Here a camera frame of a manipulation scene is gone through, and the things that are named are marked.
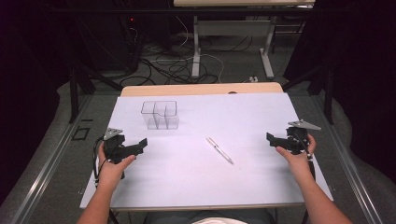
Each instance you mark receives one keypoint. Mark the black metal stand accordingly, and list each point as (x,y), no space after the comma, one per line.
(74,93)
(328,93)

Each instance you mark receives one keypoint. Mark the white-legged desk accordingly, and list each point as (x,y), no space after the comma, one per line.
(196,46)

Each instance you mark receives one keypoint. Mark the person's right hand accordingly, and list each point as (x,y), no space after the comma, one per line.
(300,163)

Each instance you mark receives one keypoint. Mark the white power strip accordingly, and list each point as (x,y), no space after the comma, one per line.
(253,79)

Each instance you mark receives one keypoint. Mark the person's left hand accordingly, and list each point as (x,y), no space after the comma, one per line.
(110,174)

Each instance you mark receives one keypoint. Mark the clear plastic pen holder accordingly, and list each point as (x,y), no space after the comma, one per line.
(160,115)

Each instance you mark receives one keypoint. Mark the metal floor rail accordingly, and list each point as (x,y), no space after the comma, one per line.
(49,168)
(348,168)

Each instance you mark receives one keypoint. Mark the person's dark clothing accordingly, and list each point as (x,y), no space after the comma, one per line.
(168,217)

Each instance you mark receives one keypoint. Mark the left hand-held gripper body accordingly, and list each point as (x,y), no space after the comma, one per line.
(113,149)

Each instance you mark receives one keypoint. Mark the dark computer tower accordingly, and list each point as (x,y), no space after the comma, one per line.
(124,40)

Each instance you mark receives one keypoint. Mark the white table cover sheet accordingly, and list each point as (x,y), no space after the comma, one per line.
(193,180)

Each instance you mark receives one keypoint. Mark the silver pen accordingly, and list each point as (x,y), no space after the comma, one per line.
(219,150)

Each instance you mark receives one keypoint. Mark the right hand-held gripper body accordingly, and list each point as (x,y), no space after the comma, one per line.
(297,141)

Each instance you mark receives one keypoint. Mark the light wooden table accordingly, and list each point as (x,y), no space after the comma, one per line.
(186,89)

